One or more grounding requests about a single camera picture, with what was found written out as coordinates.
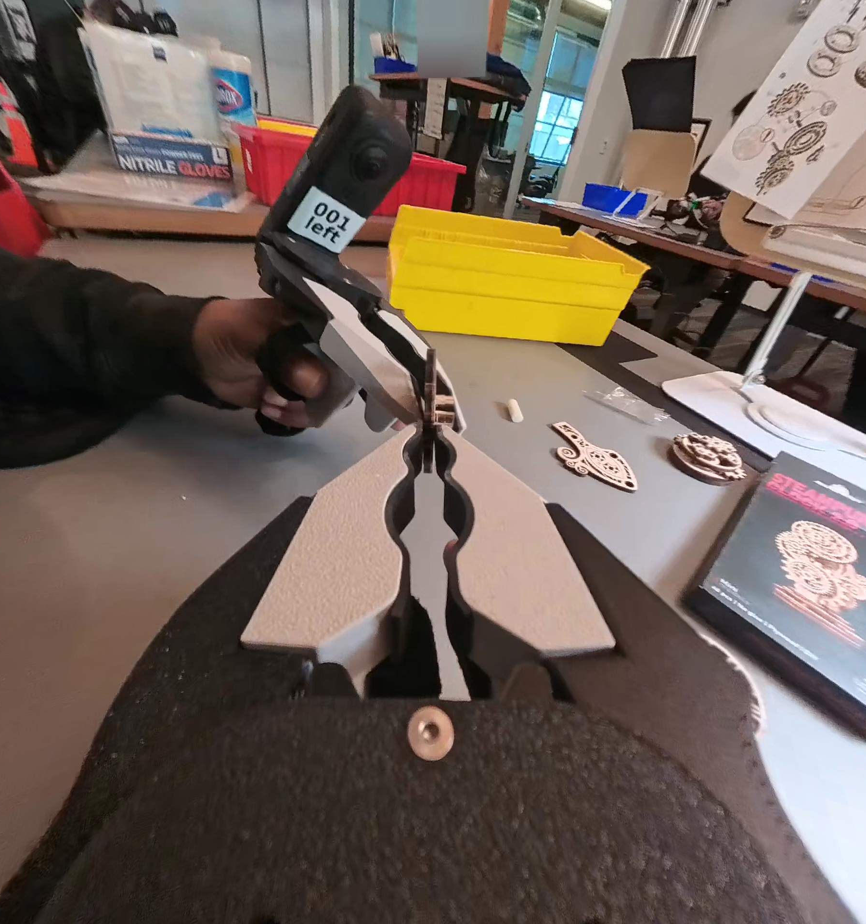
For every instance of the white wipes canister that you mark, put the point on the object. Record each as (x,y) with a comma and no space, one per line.
(232,94)

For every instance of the small white cylinder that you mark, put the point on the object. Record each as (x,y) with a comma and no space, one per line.
(513,410)

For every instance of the person's left hand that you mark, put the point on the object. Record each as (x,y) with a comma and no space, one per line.
(223,346)

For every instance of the brown standing desk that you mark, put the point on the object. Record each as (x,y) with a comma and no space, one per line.
(461,86)

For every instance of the yellow plastic bin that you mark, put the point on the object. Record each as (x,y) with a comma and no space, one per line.
(512,289)

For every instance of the white metal stand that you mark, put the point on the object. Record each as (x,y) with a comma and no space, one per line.
(707,397)

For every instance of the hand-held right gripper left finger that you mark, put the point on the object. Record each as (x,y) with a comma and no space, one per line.
(324,577)

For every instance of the red plastic bin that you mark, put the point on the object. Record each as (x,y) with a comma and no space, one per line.
(418,188)

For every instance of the red plastic stool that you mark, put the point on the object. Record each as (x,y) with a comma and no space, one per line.
(3,209)

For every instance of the printed instruction sheet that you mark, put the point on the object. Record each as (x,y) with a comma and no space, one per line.
(786,108)

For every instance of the white plastic package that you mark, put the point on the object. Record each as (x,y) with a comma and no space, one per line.
(144,79)

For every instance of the blue plastic tray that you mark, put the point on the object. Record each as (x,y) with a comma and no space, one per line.
(613,198)

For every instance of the small stacked wooden gear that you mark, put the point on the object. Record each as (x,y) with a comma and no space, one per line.
(707,458)

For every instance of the yellow plastic tray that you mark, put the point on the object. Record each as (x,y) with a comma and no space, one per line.
(288,128)

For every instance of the black puzzle box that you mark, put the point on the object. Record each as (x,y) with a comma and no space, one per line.
(765,577)

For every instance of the clear plastic bag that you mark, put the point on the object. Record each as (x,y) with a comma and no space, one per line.
(628,404)

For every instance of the person's left forearm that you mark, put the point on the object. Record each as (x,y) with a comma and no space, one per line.
(79,325)

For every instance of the ornate wooden teardrop piece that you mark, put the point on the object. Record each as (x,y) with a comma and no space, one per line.
(606,465)

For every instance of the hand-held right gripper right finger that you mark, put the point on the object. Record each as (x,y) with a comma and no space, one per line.
(534,585)

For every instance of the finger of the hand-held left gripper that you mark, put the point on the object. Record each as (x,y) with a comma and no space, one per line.
(404,332)
(375,375)

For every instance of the blue glove box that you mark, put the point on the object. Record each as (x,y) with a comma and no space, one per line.
(173,162)

